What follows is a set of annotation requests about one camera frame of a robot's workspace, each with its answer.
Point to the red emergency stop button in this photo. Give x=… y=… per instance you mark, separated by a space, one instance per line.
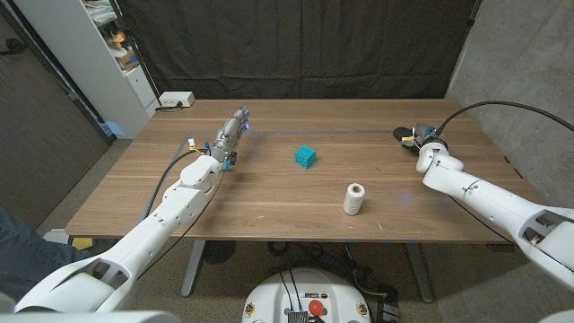
x=316 y=307

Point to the grey table leg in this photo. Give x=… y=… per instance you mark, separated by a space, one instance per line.
x=193 y=269
x=419 y=273

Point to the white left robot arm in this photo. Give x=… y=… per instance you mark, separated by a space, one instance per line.
x=143 y=233

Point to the yellow toy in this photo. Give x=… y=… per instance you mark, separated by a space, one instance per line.
x=116 y=40

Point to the white shelf cabinet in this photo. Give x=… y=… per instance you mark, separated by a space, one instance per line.
x=85 y=58

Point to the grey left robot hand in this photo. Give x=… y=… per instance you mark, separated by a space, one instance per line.
x=228 y=139

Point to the cardboard box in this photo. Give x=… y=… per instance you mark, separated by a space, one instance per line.
x=127 y=58

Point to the black round floor object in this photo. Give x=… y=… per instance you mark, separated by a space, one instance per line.
x=219 y=251

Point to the white power strip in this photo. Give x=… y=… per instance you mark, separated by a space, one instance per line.
x=177 y=98

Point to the white thread spool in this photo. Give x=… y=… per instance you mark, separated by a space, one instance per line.
x=353 y=199

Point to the person's leg in jeans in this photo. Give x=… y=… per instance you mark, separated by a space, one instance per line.
x=27 y=255

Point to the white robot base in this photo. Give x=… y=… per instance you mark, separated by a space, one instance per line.
x=278 y=296

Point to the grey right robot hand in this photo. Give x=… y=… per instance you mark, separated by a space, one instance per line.
x=426 y=132

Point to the white robot chest rim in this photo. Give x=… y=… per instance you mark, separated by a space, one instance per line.
x=89 y=317

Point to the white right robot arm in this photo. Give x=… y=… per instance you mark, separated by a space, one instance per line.
x=493 y=199

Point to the yellow floor object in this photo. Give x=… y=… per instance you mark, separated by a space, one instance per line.
x=82 y=243

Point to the teal block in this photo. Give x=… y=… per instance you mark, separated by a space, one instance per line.
x=305 y=157

